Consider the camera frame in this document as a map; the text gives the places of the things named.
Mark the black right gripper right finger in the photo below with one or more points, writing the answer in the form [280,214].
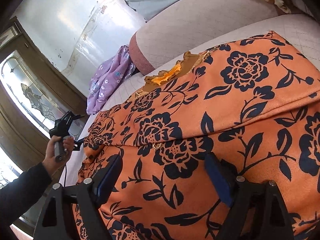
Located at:
[256,210]

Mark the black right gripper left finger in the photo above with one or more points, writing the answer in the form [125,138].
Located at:
[56,220]

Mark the orange black floral blouse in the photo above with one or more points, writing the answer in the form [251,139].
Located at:
[253,103]

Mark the black sleeved left forearm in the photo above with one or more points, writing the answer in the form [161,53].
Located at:
[20,195]

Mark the person's left hand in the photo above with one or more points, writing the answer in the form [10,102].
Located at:
[49,161]

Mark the dark wooden glass door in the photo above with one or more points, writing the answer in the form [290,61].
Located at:
[33,95]

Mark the purple floral cloth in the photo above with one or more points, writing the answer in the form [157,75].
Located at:
[109,75]

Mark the pink quilted bed cover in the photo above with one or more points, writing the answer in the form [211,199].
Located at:
[300,30]

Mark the pink quilted bolster roll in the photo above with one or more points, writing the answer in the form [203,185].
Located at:
[189,23]

